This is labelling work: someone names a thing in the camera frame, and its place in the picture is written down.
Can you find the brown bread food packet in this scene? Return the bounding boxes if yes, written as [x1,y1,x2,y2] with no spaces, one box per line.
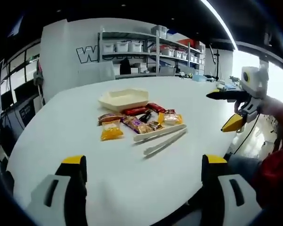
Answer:
[97,113,124,127]

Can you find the person's jeans leg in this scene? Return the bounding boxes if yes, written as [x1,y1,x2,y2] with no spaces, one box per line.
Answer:
[225,153,264,186]

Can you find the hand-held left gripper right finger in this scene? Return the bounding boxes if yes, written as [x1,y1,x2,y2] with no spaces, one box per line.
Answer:
[201,154,263,226]

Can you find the ceiling light strip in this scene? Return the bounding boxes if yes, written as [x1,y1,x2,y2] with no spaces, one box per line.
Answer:
[200,0,239,50]

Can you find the yellow clear food packet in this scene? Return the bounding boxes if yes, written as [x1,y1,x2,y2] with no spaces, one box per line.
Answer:
[158,112,184,126]

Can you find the black food packet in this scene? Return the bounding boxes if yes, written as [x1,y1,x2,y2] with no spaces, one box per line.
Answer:
[139,112,154,123]

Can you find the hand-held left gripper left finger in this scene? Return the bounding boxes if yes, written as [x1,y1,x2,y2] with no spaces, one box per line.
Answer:
[25,154,88,226]

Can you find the black bag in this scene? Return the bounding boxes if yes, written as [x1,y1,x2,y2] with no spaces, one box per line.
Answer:
[120,57,133,75]

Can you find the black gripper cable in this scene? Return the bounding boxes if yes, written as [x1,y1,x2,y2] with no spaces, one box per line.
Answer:
[233,112,260,154]

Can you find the dark brown food packet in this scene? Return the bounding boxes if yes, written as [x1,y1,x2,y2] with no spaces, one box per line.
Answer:
[149,120,165,130]

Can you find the white storage bin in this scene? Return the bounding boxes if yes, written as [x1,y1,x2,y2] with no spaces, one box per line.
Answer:
[102,43,116,53]
[115,41,129,53]
[128,41,142,53]

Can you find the clear bins on rack top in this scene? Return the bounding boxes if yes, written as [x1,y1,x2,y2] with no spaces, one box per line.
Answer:
[151,25,168,39]

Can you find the black monitor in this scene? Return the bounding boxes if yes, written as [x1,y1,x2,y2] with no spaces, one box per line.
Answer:
[0,89,15,111]

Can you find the purple food packet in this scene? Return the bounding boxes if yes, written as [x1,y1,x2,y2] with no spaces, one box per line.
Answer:
[122,116,142,128]

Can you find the short red food packet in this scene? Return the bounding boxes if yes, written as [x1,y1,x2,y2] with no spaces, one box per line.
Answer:
[146,102,167,114]

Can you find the grey metal shelf rack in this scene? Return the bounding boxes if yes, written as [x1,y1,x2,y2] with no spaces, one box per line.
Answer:
[97,31,206,77]

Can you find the beige biscuit food packet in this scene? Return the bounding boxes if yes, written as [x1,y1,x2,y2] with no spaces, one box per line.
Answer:
[136,123,154,135]

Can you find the row of white storage bins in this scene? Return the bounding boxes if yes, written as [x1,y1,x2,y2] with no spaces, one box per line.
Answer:
[161,48,204,65]

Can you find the person's red top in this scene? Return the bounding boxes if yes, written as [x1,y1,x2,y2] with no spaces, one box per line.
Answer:
[258,140,283,209]

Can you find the orange food packet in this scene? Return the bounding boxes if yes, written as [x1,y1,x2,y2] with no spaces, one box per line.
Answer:
[100,120,125,142]

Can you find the long red food bar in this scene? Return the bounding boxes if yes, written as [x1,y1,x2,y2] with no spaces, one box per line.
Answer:
[122,106,149,116]

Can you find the cream plastic tray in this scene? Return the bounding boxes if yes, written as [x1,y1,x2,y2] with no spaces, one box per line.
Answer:
[98,87,150,112]

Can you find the white plastic food tongs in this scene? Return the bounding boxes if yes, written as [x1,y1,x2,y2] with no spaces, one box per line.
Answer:
[132,124,188,159]

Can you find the black tripod stand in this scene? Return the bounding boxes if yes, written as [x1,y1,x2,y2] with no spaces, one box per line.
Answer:
[214,49,222,81]

